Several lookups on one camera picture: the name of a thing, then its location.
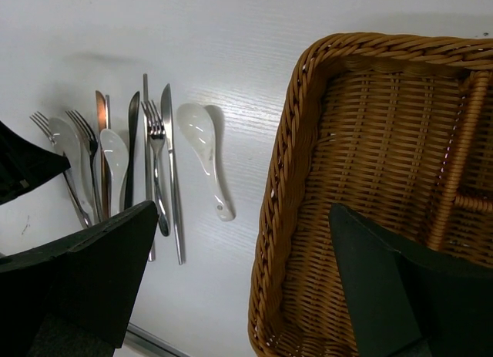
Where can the silver knife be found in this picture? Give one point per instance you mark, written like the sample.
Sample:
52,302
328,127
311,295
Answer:
166,106

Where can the copper knife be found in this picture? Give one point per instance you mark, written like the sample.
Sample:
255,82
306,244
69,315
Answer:
101,109

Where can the brown wicker divided tray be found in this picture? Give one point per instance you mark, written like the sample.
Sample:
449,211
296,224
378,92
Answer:
398,128

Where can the white ceramic spoon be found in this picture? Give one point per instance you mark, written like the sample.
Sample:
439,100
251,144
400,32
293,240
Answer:
117,158
198,128
68,140

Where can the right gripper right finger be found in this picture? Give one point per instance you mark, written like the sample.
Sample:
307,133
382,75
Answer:
405,299

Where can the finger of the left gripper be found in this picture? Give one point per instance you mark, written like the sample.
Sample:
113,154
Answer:
24,166

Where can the silver fork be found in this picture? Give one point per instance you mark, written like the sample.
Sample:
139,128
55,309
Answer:
91,145
59,156
156,133

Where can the aluminium table rail front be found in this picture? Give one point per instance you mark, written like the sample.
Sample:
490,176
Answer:
149,344

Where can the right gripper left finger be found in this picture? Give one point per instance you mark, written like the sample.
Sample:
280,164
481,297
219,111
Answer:
74,296

